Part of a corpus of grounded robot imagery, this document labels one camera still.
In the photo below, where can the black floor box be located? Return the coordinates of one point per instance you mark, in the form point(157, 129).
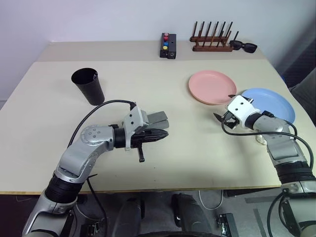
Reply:
point(228, 224)
point(91, 229)

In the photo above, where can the pink plate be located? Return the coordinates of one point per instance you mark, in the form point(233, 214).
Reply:
point(209, 86)

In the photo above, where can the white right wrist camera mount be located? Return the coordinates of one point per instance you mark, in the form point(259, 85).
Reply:
point(240, 107)

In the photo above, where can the dark rounded shape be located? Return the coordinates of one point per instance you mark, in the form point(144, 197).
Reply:
point(130, 214)
point(190, 214)

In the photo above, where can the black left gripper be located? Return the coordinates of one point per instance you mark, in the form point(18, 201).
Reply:
point(138, 140)

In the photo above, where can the black plastic cup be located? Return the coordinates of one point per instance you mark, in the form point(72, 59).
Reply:
point(92, 93)

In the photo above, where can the blue plate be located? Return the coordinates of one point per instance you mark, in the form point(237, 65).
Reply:
point(276, 103)

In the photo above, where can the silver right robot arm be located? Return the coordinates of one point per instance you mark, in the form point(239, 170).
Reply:
point(271, 126)

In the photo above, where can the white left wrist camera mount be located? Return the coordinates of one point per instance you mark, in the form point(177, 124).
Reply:
point(133, 118)

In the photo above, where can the black box with coloured buttons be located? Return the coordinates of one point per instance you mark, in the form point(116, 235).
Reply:
point(171, 47)

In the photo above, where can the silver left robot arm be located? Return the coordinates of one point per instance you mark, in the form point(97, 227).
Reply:
point(91, 138)

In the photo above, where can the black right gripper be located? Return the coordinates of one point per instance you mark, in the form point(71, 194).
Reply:
point(230, 122)

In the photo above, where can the crumpled white tissue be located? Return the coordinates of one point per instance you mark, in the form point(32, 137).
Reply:
point(260, 140)

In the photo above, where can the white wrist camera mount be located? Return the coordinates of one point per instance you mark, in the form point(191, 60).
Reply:
point(133, 118)
point(240, 107)

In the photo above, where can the brown wooden peg rack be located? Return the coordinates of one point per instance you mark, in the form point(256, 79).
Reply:
point(212, 48)

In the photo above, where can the black sunglasses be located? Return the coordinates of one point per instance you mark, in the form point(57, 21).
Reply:
point(249, 47)

